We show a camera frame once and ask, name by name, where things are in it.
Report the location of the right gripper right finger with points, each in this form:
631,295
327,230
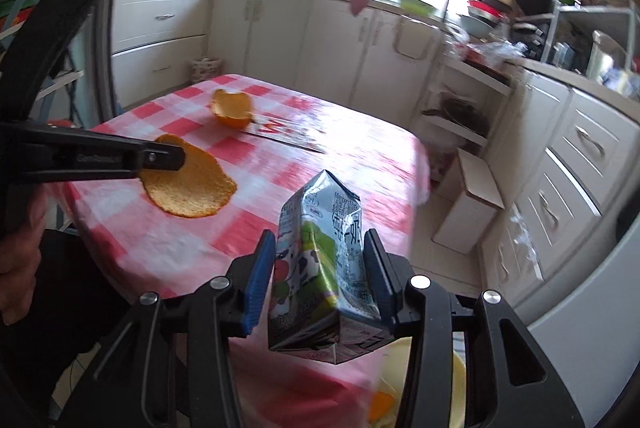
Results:
388,276

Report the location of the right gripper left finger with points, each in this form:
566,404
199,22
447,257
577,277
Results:
250,276

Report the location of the orange peel disc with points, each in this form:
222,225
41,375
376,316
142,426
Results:
200,188

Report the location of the red white wrapper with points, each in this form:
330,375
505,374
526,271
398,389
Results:
287,131

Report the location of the orange peel half shell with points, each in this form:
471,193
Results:
232,109

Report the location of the yellow trash bucket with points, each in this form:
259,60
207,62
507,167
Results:
420,387

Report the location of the white kitchen cabinets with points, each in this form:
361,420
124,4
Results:
565,149

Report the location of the person's left hand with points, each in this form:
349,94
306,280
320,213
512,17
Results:
20,258

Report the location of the white step stool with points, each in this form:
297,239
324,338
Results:
472,194

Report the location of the red white checkered tablecloth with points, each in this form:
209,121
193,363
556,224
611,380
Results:
140,248

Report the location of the black frying pan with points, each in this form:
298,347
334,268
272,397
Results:
461,113

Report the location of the floral fabric basket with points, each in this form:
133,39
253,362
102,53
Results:
205,69

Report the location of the white open storage rack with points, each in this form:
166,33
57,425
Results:
486,89

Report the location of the white refrigerator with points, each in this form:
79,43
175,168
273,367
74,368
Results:
592,336

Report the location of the green bowl at sink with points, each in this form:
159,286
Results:
417,7

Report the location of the clear plastic bag on handle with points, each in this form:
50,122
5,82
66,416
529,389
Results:
524,247

